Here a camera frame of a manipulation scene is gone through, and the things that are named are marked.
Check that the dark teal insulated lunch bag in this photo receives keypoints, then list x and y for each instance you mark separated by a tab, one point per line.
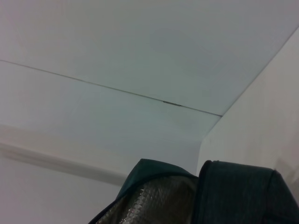
233	198

